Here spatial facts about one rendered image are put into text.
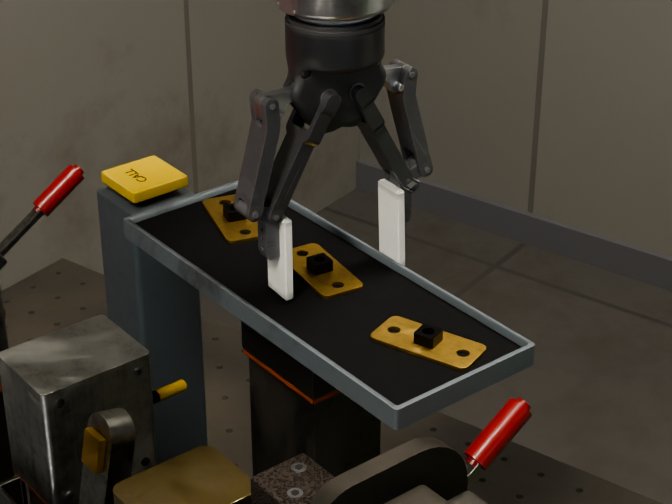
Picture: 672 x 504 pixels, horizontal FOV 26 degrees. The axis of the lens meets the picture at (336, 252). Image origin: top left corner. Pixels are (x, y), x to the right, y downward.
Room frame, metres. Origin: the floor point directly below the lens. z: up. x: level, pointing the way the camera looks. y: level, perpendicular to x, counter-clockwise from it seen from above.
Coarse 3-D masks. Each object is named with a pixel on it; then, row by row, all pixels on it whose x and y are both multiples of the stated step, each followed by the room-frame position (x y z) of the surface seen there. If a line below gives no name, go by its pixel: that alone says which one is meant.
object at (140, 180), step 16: (144, 160) 1.25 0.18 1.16; (160, 160) 1.25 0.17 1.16; (112, 176) 1.22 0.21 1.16; (128, 176) 1.22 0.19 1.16; (144, 176) 1.22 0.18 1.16; (160, 176) 1.22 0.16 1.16; (176, 176) 1.22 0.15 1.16; (128, 192) 1.19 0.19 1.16; (144, 192) 1.19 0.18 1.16; (160, 192) 1.20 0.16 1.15
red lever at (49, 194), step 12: (72, 168) 1.29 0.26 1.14; (60, 180) 1.28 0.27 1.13; (72, 180) 1.28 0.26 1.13; (48, 192) 1.27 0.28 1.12; (60, 192) 1.27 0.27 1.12; (36, 204) 1.26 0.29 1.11; (48, 204) 1.26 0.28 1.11; (36, 216) 1.26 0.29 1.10; (24, 228) 1.25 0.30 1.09; (12, 240) 1.24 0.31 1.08; (0, 252) 1.23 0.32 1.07; (0, 264) 1.22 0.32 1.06
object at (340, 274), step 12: (300, 252) 1.07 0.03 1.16; (312, 252) 1.07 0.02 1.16; (324, 252) 1.07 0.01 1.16; (300, 264) 1.05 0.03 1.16; (312, 264) 1.03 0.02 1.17; (324, 264) 1.03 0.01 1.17; (336, 264) 1.05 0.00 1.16; (300, 276) 1.03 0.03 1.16; (312, 276) 1.03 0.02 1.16; (324, 276) 1.03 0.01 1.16; (336, 276) 1.03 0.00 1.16; (348, 276) 1.03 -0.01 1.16; (312, 288) 1.01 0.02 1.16; (324, 288) 1.01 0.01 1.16; (336, 288) 1.01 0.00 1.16; (348, 288) 1.01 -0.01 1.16; (360, 288) 1.01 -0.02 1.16
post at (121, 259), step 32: (192, 192) 1.22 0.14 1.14; (128, 256) 1.19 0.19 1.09; (128, 288) 1.19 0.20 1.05; (160, 288) 1.19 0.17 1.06; (192, 288) 1.21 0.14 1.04; (128, 320) 1.20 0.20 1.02; (160, 320) 1.19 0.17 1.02; (192, 320) 1.21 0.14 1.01; (160, 352) 1.19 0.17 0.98; (192, 352) 1.21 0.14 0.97; (160, 384) 1.19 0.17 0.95; (192, 384) 1.21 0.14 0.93; (160, 416) 1.18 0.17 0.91; (192, 416) 1.21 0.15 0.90; (160, 448) 1.18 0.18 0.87; (192, 448) 1.21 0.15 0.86
